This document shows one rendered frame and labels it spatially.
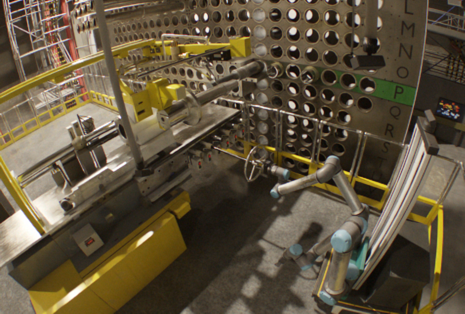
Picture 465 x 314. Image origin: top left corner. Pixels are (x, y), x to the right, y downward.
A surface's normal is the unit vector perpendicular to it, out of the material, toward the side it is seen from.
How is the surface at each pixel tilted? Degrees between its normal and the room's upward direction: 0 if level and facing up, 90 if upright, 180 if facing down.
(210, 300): 0
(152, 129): 68
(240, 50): 90
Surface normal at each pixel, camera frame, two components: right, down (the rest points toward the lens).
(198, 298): -0.07, -0.85
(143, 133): 0.71, -0.07
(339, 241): -0.81, 0.25
